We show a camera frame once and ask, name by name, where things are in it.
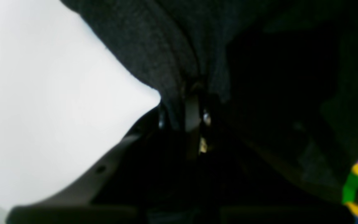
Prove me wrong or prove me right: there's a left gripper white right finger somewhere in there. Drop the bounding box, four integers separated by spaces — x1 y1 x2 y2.
199 93 291 224

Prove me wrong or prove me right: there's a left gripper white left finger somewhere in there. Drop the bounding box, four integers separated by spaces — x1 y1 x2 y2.
6 94 201 224

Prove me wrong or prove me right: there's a black t-shirt with colourful print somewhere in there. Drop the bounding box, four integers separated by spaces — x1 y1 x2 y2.
62 0 358 224

